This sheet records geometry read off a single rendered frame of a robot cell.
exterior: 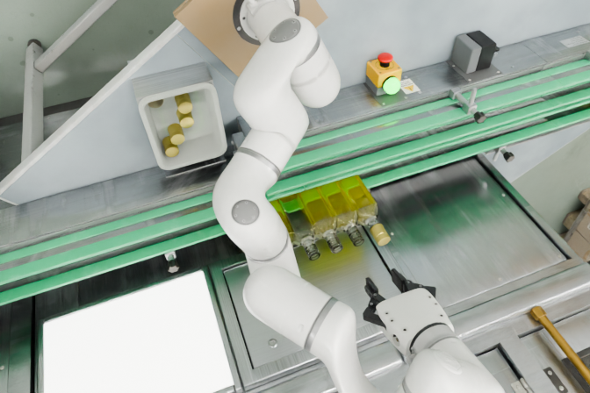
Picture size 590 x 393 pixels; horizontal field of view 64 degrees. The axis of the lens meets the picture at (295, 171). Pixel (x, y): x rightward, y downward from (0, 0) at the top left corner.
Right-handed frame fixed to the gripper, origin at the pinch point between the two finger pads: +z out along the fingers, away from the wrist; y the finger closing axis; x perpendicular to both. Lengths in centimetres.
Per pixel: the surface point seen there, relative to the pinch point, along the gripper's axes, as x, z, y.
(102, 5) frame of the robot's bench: 48, 104, -39
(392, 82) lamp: 22, 45, 28
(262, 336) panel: -23.2, 21.2, -22.3
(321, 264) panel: -18.5, 33.4, -1.8
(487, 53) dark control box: 23, 46, 58
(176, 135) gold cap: 21, 49, -29
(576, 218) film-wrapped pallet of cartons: -209, 209, 295
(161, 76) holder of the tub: 36, 48, -28
